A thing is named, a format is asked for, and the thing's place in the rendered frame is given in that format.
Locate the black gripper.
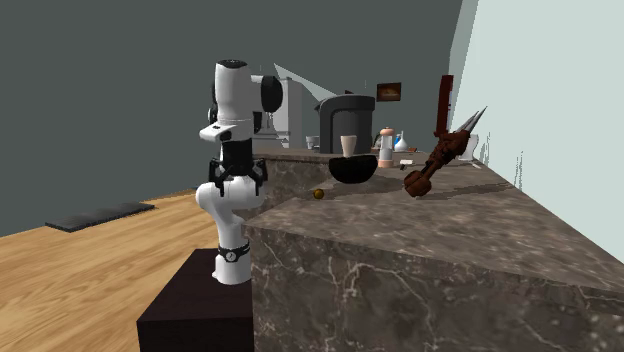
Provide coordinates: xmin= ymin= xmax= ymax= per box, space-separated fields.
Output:
xmin=208 ymin=138 xmax=269 ymax=197

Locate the dark grey coffee machine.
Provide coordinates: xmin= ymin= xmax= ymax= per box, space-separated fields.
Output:
xmin=314 ymin=93 xmax=377 ymax=157

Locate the beige cup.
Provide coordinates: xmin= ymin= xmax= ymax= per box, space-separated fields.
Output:
xmin=340 ymin=134 xmax=359 ymax=158

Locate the black bowl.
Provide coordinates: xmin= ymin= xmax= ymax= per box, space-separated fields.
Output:
xmin=328 ymin=153 xmax=379 ymax=185

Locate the dark robot stand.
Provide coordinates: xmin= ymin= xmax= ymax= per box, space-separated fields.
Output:
xmin=136 ymin=248 xmax=256 ymax=352

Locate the dark floor mat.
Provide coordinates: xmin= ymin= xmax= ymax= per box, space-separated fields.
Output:
xmin=44 ymin=201 xmax=157 ymax=234

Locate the white and pink pepper mill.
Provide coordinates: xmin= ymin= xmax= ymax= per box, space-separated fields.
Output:
xmin=377 ymin=127 xmax=396 ymax=169

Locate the brown tool with metal spikes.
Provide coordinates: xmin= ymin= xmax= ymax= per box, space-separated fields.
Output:
xmin=403 ymin=106 xmax=489 ymax=199

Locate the dark red tall board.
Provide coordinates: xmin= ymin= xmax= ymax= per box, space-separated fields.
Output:
xmin=434 ymin=74 xmax=455 ymax=138

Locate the white vase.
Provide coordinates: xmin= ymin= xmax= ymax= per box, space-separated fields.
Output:
xmin=458 ymin=132 xmax=480 ymax=163

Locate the dark framed wall picture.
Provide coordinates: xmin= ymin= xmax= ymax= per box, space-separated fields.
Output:
xmin=376 ymin=82 xmax=403 ymax=103

